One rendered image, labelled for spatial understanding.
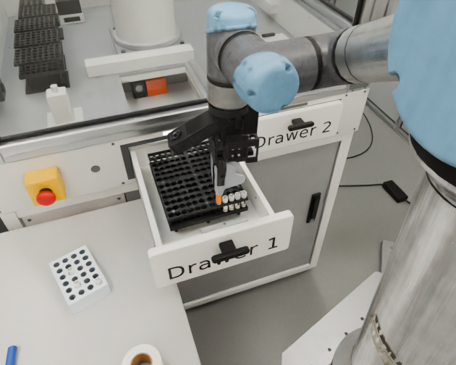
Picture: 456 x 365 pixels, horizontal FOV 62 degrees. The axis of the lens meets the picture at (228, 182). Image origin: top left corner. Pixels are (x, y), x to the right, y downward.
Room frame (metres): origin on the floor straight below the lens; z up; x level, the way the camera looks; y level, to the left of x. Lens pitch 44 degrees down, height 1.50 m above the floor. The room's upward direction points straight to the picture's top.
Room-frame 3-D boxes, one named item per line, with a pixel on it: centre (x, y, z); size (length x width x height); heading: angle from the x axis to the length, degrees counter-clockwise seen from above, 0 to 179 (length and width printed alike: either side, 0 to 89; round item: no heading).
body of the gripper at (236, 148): (0.57, -0.01, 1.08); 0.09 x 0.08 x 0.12; 103
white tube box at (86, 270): (0.45, 0.32, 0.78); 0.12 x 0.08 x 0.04; 36
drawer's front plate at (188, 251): (0.46, 0.01, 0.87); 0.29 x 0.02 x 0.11; 110
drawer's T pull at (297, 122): (0.84, -0.19, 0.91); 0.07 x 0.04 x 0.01; 110
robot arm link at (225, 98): (0.58, 0.00, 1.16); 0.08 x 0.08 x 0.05
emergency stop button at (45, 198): (0.60, 0.41, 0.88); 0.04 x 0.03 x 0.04; 110
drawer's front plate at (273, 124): (0.87, -0.18, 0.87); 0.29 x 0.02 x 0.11; 110
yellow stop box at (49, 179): (0.63, 0.42, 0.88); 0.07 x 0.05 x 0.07; 110
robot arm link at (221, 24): (0.57, -0.01, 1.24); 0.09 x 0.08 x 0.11; 21
